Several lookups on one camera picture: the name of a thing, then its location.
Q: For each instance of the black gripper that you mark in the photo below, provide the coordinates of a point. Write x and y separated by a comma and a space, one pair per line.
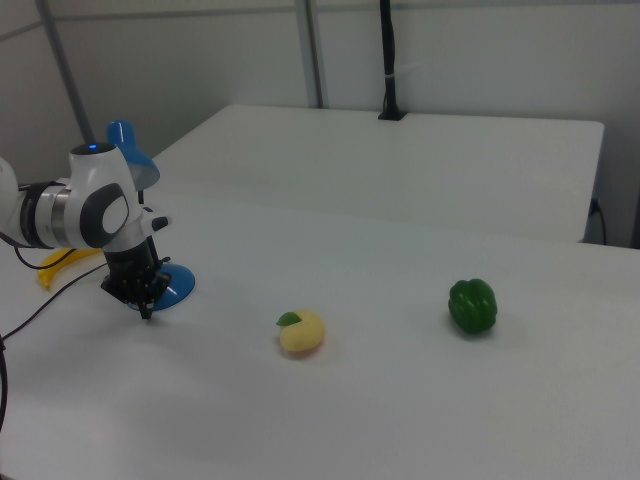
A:
131, 270

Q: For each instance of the blue gooseneck desk lamp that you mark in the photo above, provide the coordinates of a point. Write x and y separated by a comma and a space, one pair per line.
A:
125, 137

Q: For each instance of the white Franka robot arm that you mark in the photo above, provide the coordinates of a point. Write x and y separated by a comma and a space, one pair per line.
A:
90, 170

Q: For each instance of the yellow toy banana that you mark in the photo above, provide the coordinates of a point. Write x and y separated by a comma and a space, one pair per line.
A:
50, 270

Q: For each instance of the yellow toy peach with leaf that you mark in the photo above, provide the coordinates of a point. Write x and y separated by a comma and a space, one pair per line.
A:
302, 334

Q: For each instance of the white plastic folding table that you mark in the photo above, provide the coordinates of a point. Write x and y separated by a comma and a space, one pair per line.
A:
400, 165

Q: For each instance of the green toy bell pepper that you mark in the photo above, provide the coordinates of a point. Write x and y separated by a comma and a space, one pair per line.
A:
472, 307

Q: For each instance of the grey metal partition post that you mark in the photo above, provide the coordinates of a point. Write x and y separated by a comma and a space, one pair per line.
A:
316, 50
65, 65

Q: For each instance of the black camera pole with clamp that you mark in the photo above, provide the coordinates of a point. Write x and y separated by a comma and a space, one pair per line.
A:
389, 50

